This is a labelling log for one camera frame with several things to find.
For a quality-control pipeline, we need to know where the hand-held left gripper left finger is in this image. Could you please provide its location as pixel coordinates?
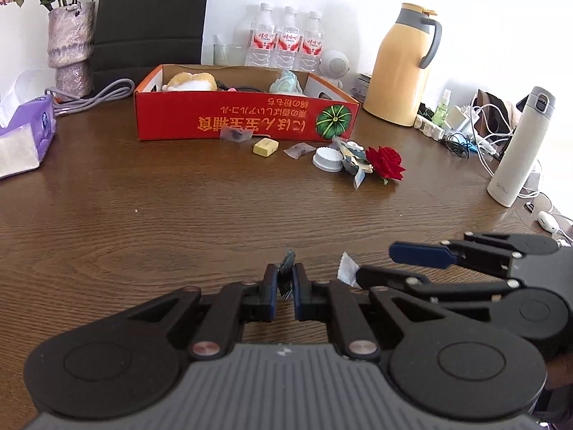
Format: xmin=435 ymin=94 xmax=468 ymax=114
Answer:
xmin=121 ymin=263 xmax=279 ymax=362

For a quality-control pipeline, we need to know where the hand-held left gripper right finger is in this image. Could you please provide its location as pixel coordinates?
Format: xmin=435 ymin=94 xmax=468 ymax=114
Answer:
xmin=293 ymin=263 xmax=453 ymax=362

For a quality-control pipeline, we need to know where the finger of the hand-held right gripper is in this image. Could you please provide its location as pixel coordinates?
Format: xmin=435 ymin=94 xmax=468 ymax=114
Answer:
xmin=389 ymin=232 xmax=561 ymax=274
xmin=356 ymin=266 xmax=525 ymax=304

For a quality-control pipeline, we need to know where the small dark foil packet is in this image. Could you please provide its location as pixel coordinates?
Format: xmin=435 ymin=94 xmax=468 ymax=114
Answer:
xmin=278 ymin=251 xmax=297 ymax=300

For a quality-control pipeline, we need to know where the small white packet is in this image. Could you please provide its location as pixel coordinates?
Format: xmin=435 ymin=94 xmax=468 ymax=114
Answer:
xmin=338 ymin=252 xmax=359 ymax=285

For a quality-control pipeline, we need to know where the red artificial rose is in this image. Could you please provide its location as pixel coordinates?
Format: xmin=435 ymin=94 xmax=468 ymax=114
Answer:
xmin=365 ymin=145 xmax=406 ymax=185

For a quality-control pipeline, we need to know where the clear packet with dark piece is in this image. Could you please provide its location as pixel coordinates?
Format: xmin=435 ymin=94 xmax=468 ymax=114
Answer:
xmin=222 ymin=126 xmax=251 ymax=144
xmin=283 ymin=142 xmax=314 ymax=159

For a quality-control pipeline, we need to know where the red cardboard box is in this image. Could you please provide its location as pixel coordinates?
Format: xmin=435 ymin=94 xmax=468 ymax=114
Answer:
xmin=133 ymin=63 xmax=362 ymax=142

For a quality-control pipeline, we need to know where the black braided cable coil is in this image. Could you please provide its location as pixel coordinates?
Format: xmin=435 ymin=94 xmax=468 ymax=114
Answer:
xmin=217 ymin=81 xmax=269 ymax=93

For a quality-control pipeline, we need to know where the clear bag of pastel pieces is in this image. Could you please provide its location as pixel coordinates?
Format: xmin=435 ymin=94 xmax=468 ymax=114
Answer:
xmin=269 ymin=69 xmax=302 ymax=94

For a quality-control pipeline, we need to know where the white and yellow plush toy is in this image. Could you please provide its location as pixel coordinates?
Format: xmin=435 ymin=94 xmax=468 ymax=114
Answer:
xmin=162 ymin=72 xmax=218 ymax=91

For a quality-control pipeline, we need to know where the person's right hand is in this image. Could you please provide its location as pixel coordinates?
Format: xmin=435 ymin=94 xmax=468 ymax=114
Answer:
xmin=544 ymin=353 xmax=573 ymax=430

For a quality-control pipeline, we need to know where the small white earbud case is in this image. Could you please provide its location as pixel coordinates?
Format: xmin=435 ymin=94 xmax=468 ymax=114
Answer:
xmin=536 ymin=210 xmax=560 ymax=233

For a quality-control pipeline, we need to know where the white travel tumbler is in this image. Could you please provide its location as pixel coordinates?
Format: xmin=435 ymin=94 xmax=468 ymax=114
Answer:
xmin=487 ymin=86 xmax=557 ymax=207

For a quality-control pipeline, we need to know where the white charger plug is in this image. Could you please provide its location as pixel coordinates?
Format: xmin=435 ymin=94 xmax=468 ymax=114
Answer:
xmin=445 ymin=105 xmax=477 ymax=137

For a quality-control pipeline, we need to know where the dark brown pouch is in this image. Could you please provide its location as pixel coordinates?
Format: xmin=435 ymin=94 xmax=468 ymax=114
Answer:
xmin=472 ymin=90 xmax=515 ymax=137

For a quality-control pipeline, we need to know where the yellow thermos jug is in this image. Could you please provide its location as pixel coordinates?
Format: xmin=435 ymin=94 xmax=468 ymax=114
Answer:
xmin=362 ymin=3 xmax=443 ymax=127

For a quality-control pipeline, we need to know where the white round speaker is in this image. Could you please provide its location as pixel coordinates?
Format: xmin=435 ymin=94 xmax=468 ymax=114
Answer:
xmin=320 ymin=49 xmax=351 ymax=88

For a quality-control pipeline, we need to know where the clear drinking glass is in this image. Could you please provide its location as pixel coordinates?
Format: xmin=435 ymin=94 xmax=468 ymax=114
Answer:
xmin=212 ymin=33 xmax=248 ymax=67

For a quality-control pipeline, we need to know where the purple tissue pack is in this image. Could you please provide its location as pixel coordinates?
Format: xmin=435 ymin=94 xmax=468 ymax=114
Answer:
xmin=0 ymin=70 xmax=58 ymax=181

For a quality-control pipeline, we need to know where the black chair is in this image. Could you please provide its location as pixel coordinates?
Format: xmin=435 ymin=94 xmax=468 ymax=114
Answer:
xmin=92 ymin=0 xmax=213 ymax=95

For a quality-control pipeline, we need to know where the purple stone vase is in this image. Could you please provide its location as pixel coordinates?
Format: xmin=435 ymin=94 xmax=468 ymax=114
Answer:
xmin=47 ymin=1 xmax=97 ymax=98

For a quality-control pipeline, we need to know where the thin black cable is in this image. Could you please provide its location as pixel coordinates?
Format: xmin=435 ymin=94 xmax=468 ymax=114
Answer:
xmin=443 ymin=132 xmax=473 ymax=157

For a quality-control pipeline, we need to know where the lilac braided cable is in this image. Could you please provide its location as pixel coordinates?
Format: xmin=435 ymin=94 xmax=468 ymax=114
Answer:
xmin=45 ymin=78 xmax=136 ymax=117

